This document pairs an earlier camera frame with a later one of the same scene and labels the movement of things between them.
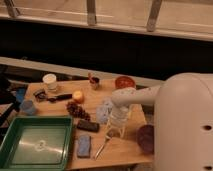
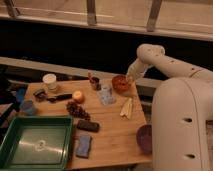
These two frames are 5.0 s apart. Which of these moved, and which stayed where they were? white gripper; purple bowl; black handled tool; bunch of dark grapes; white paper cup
Moved: white gripper
Stayed: black handled tool; purple bowl; white paper cup; bunch of dark grapes
